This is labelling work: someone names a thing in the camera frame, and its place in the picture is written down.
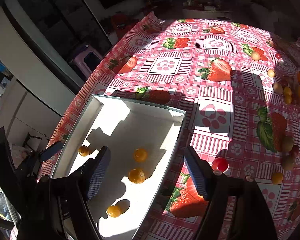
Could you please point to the pink strawberry checked tablecloth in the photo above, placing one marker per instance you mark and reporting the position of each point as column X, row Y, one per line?
column 206, row 69

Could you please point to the white shallow cardboard box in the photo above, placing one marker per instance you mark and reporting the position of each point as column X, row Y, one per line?
column 123, row 125

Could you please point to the orange cherry tomato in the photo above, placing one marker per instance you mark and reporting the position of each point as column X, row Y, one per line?
column 136, row 176

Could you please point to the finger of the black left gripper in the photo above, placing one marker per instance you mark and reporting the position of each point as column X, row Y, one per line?
column 51, row 151

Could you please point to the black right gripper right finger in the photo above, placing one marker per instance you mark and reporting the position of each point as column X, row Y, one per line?
column 201, row 173

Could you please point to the dark longan fruit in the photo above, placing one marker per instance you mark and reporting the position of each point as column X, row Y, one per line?
column 288, row 162

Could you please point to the tan longan far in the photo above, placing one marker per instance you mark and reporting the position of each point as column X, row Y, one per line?
column 255, row 56
column 277, row 88
column 271, row 73

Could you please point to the tan longan fruit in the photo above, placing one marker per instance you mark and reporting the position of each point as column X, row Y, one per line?
column 287, row 144

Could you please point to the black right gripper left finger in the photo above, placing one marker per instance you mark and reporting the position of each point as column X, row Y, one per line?
column 92, row 173

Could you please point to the yellow tomato in box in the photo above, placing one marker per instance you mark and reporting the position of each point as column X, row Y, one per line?
column 113, row 211
column 140, row 155

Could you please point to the yellow cherry tomato far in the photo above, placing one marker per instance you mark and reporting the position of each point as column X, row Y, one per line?
column 287, row 99
column 287, row 91

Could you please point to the pink plastic stool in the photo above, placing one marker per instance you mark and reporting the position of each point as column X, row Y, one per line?
column 87, row 59

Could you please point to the yellow cherry tomato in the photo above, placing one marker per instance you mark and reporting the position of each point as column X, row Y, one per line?
column 287, row 91
column 287, row 99
column 276, row 178

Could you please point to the red plastic chair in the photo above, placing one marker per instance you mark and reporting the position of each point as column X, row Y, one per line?
column 122, row 24

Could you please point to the small yellow tomato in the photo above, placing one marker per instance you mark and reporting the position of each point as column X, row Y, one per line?
column 84, row 150

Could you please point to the small red cherry tomato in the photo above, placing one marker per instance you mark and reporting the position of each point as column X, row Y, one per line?
column 278, row 56

